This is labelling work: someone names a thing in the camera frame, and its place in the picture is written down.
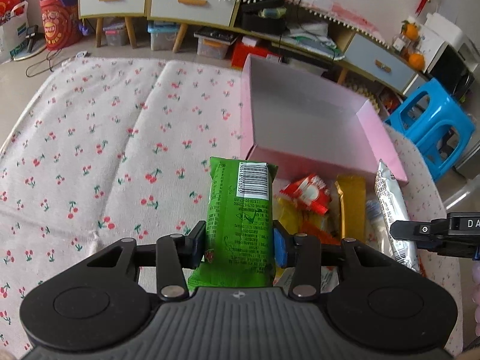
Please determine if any blue plastic stool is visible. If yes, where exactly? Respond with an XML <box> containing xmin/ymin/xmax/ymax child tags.
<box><xmin>385</xmin><ymin>79</ymin><xmax>475</xmax><ymax>181</ymax></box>

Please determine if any red box under cabinet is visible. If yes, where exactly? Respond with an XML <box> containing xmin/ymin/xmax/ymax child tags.
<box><xmin>231</xmin><ymin>41</ymin><xmax>281</xmax><ymax>70</ymax></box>

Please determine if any yellow snack packet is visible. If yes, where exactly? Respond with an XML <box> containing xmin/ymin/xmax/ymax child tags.
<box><xmin>273</xmin><ymin>197</ymin><xmax>299</xmax><ymax>235</ymax></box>

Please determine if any red paper bag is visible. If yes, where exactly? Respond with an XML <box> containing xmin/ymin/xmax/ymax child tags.
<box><xmin>39</xmin><ymin>0</ymin><xmax>82</xmax><ymax>51</ymax></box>

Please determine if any upper orange fruit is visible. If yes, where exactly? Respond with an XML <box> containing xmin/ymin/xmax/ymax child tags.
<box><xmin>401</xmin><ymin>20</ymin><xmax>419</xmax><ymax>41</ymax></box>

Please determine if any lower orange fruit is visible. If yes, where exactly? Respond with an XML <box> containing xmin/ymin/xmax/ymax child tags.
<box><xmin>408</xmin><ymin>53</ymin><xmax>425</xmax><ymax>71</ymax></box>

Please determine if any pink cardboard box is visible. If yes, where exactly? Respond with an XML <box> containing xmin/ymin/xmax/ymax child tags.
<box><xmin>240</xmin><ymin>56</ymin><xmax>408</xmax><ymax>185</ymax></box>

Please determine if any gold snack bar packet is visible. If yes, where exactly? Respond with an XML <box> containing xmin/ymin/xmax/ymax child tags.
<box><xmin>335</xmin><ymin>175</ymin><xmax>366</xmax><ymax>242</ymax></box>

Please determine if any red round snack packet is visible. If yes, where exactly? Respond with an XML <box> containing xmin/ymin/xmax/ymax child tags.
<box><xmin>280</xmin><ymin>174</ymin><xmax>331</xmax><ymax>215</ymax></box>

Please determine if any black microwave oven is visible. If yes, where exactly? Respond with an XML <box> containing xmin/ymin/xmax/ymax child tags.
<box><xmin>426</xmin><ymin>42</ymin><xmax>474</xmax><ymax>102</ymax></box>

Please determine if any cherry print table cloth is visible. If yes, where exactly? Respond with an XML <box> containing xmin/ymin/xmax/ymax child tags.
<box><xmin>0</xmin><ymin>57</ymin><xmax>464</xmax><ymax>359</ymax></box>

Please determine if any white drawer tv cabinet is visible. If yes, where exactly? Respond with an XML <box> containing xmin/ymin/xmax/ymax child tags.
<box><xmin>78</xmin><ymin>0</ymin><xmax>426</xmax><ymax>96</ymax></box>

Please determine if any white cookie snack packet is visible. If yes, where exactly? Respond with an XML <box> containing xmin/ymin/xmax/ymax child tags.
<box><xmin>374</xmin><ymin>160</ymin><xmax>421</xmax><ymax>273</ymax></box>

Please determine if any orange fruit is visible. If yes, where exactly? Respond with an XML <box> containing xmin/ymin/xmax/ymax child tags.
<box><xmin>408</xmin><ymin>53</ymin><xmax>425</xmax><ymax>71</ymax></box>
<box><xmin>401</xmin><ymin>20</ymin><xmax>419</xmax><ymax>41</ymax></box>

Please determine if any green snack packet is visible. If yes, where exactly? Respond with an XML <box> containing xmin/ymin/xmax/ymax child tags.
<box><xmin>188</xmin><ymin>157</ymin><xmax>278</xmax><ymax>290</ymax></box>

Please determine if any clear storage bin blue lid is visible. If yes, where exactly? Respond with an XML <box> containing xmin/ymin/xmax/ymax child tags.
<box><xmin>147</xmin><ymin>21</ymin><xmax>180</xmax><ymax>51</ymax></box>

